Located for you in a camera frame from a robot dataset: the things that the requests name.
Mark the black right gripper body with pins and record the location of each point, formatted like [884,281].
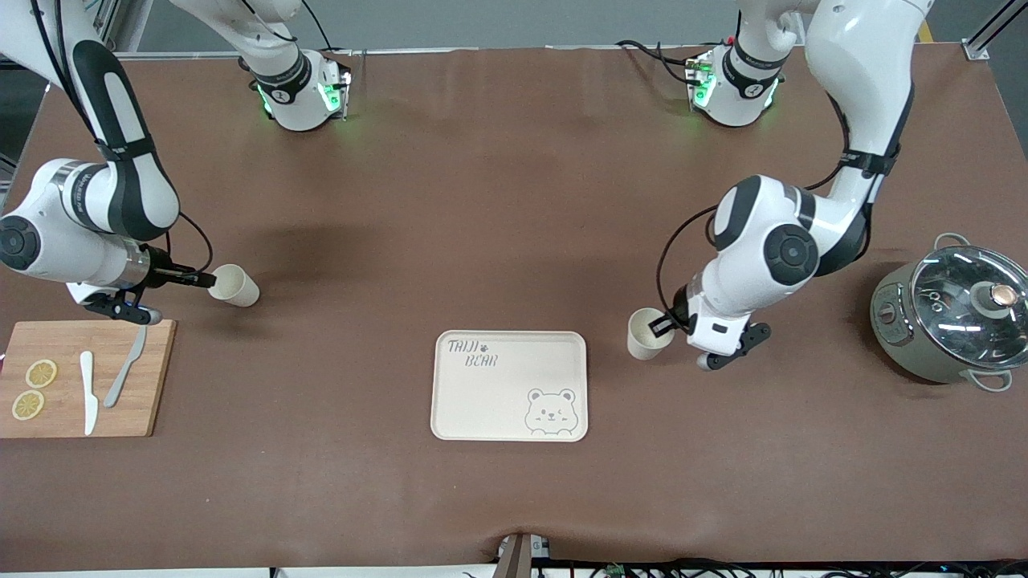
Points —
[163,271]

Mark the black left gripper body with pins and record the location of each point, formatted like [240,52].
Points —
[680,311]

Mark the white plastic cup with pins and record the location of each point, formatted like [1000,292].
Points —
[234,286]
[638,333]

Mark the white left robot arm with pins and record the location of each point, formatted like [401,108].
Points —
[851,64]

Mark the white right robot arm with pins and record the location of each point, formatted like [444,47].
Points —
[120,120]

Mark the cream bear print tray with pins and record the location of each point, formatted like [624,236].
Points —
[498,401]

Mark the grey plastic knife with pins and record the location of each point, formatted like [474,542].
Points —
[120,377]

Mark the bamboo cutting board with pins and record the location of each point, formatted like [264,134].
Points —
[64,341]

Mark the white plastic knife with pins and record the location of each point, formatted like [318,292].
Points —
[87,393]

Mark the yellow lemon slice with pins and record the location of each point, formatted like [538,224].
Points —
[28,405]
[41,373]

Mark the brown table cover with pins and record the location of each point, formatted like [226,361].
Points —
[514,201]

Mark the grey-green electric cooking pot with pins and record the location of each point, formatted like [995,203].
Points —
[899,337]

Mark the glass pot lid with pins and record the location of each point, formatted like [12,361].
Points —
[956,297]

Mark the aluminium frame profile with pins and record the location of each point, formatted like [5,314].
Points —
[984,36]
[108,28]

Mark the metal bracket at table edge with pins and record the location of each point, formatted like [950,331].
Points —
[518,558]

